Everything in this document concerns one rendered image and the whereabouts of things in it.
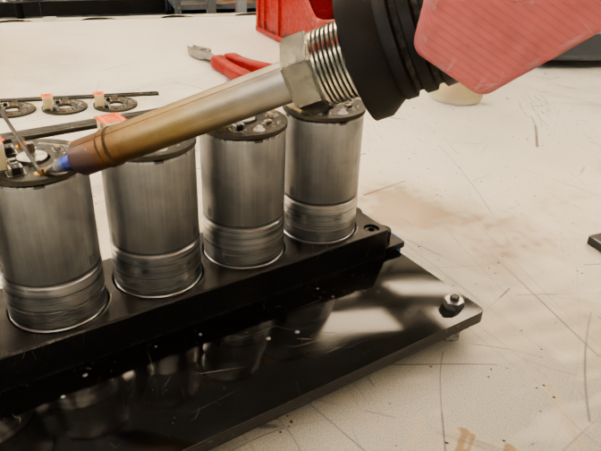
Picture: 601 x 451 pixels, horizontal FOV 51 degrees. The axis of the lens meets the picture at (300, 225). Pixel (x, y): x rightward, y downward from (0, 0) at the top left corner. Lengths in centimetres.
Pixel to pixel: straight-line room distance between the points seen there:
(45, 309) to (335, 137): 9
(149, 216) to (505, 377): 11
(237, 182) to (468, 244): 11
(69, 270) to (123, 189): 2
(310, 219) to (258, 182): 3
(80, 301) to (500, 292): 14
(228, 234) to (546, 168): 19
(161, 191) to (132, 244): 2
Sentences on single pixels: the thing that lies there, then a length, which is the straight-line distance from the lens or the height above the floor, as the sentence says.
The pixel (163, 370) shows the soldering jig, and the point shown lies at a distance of 17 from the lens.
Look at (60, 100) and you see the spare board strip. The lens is 40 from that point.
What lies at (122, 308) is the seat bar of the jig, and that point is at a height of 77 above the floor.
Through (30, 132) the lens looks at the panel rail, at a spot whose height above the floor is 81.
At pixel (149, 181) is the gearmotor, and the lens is 16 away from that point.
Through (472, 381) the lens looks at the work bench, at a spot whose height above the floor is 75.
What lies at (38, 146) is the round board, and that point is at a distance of 17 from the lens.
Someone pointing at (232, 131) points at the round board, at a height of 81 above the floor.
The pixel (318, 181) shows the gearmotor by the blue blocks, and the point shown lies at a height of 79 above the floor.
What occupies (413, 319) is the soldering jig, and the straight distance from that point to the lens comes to 19.
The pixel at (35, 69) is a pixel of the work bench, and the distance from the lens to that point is 47.
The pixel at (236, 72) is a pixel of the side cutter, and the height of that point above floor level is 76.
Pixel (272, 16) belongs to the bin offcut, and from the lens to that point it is 55.
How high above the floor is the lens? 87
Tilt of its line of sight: 29 degrees down
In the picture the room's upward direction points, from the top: 2 degrees clockwise
